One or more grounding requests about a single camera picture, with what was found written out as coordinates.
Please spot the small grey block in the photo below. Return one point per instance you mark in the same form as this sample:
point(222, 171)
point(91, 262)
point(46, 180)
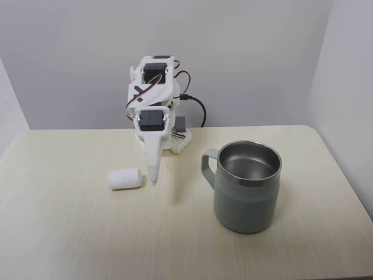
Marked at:
point(181, 124)

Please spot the white gauze dressing roll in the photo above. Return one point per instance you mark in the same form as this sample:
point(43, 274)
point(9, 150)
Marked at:
point(123, 178)

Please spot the grey-green steel mug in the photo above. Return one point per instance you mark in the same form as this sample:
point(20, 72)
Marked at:
point(247, 204)

